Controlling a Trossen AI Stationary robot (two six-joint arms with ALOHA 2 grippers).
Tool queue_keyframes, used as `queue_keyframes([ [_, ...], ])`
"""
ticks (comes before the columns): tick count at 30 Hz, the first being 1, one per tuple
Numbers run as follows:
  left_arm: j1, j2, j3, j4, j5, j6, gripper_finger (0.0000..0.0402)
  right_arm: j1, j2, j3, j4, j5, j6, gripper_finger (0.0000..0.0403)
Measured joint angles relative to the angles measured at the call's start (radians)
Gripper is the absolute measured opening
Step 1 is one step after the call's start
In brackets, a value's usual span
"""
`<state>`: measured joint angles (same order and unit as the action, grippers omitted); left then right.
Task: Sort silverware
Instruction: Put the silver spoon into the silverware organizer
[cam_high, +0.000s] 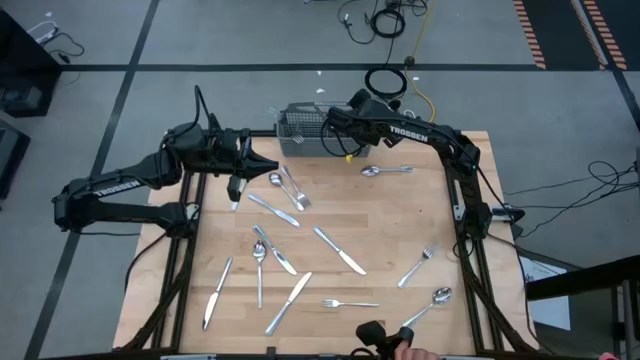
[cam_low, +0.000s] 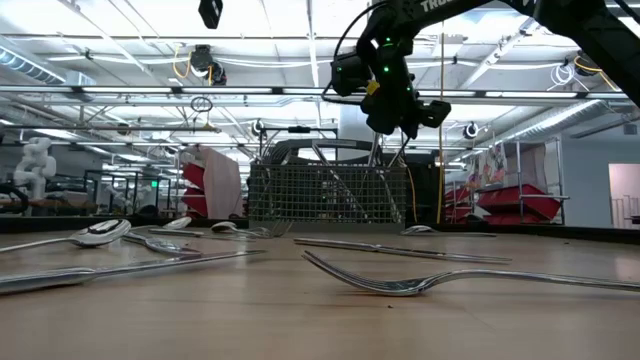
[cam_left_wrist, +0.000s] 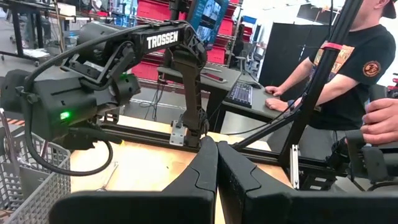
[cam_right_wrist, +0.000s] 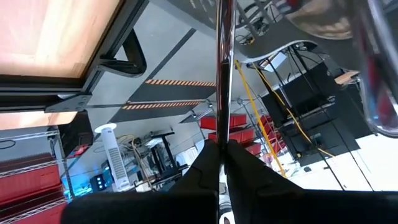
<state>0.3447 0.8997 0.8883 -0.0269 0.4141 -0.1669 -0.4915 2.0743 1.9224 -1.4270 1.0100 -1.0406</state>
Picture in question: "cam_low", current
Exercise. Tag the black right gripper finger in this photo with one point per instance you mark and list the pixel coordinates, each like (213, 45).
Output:
(407, 125)
(377, 120)

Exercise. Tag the silver spoon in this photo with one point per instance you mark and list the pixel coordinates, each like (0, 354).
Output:
(177, 223)
(417, 230)
(102, 232)
(223, 226)

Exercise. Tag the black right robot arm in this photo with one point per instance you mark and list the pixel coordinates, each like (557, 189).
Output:
(575, 25)

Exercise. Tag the yellow tag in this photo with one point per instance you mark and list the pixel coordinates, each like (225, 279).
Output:
(373, 88)

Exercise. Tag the black equipment cart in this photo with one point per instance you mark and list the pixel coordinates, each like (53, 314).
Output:
(422, 195)

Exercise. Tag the white pink poster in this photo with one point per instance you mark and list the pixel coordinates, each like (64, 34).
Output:
(487, 165)

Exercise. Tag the pale pink sheet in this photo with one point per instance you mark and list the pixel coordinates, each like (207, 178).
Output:
(222, 185)

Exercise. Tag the small red bin rack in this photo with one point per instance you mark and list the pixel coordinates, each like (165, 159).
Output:
(192, 176)

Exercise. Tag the white robot figure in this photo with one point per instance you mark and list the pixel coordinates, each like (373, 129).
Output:
(35, 165)

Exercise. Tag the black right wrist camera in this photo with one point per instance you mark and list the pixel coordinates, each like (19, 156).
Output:
(350, 74)

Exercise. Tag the metal overhead frame bar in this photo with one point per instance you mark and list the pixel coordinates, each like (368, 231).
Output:
(150, 90)

